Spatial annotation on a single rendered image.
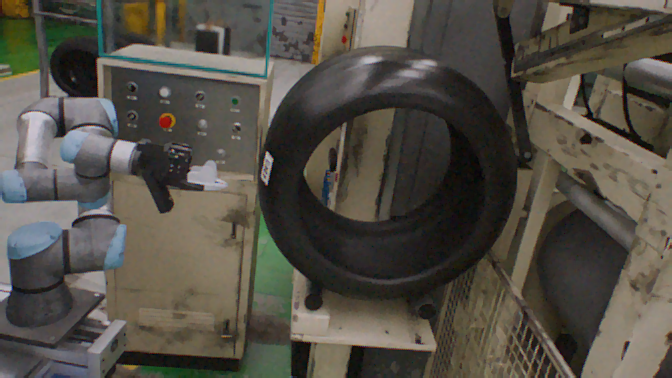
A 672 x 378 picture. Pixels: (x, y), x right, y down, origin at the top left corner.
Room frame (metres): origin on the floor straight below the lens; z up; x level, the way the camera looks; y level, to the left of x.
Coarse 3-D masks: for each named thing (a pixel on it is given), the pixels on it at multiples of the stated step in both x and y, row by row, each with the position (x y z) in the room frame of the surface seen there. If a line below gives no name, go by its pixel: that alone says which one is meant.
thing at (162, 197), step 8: (152, 168) 1.09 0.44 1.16; (144, 176) 1.08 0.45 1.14; (152, 176) 1.08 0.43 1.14; (152, 184) 1.08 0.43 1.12; (160, 184) 1.10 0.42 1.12; (152, 192) 1.08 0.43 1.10; (160, 192) 1.08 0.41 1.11; (168, 192) 1.12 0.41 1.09; (160, 200) 1.08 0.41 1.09; (168, 200) 1.10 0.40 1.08; (160, 208) 1.08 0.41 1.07; (168, 208) 1.09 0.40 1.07
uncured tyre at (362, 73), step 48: (384, 48) 1.22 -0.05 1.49; (288, 96) 1.18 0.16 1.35; (336, 96) 1.03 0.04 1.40; (384, 96) 1.03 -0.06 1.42; (432, 96) 1.05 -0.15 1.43; (480, 96) 1.09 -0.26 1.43; (288, 144) 1.02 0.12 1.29; (480, 144) 1.06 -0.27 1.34; (288, 192) 1.01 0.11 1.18; (480, 192) 1.28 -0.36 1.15; (288, 240) 1.02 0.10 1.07; (336, 240) 1.30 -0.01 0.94; (384, 240) 1.33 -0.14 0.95; (432, 240) 1.30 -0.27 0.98; (480, 240) 1.07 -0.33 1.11; (336, 288) 1.04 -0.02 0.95; (384, 288) 1.04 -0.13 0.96; (432, 288) 1.06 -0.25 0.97
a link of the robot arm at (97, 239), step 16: (64, 112) 1.39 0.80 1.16; (80, 112) 1.40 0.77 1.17; (96, 112) 1.42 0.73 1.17; (112, 112) 1.45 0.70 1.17; (64, 128) 1.38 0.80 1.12; (80, 128) 1.37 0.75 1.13; (96, 128) 1.38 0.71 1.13; (112, 128) 1.44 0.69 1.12; (80, 208) 1.21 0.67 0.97; (112, 208) 1.26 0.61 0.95; (80, 224) 1.16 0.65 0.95; (96, 224) 1.16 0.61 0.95; (112, 224) 1.19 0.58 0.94; (80, 240) 1.11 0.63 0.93; (96, 240) 1.13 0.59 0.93; (112, 240) 1.14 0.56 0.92; (80, 256) 1.09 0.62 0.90; (96, 256) 1.11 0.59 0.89; (112, 256) 1.13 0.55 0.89; (80, 272) 1.10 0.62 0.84
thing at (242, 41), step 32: (128, 0) 1.71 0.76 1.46; (160, 0) 1.72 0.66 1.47; (192, 0) 1.73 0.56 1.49; (224, 0) 1.74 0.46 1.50; (256, 0) 1.75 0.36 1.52; (128, 32) 1.71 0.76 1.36; (160, 32) 1.72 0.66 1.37; (192, 32) 1.73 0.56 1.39; (224, 32) 1.74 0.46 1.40; (256, 32) 1.75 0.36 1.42; (160, 64) 1.71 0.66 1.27; (192, 64) 1.73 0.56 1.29; (224, 64) 1.74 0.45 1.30; (256, 64) 1.75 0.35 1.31
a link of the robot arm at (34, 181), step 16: (32, 112) 1.32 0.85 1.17; (48, 112) 1.36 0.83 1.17; (16, 128) 1.30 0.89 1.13; (32, 128) 1.25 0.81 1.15; (48, 128) 1.30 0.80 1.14; (32, 144) 1.17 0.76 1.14; (48, 144) 1.22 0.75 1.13; (16, 160) 1.11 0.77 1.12; (32, 160) 1.10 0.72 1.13; (48, 160) 1.15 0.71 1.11; (0, 176) 1.02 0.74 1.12; (16, 176) 1.03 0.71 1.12; (32, 176) 1.04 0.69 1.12; (48, 176) 1.06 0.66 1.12; (16, 192) 1.01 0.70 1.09; (32, 192) 1.03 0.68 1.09; (48, 192) 1.04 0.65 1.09
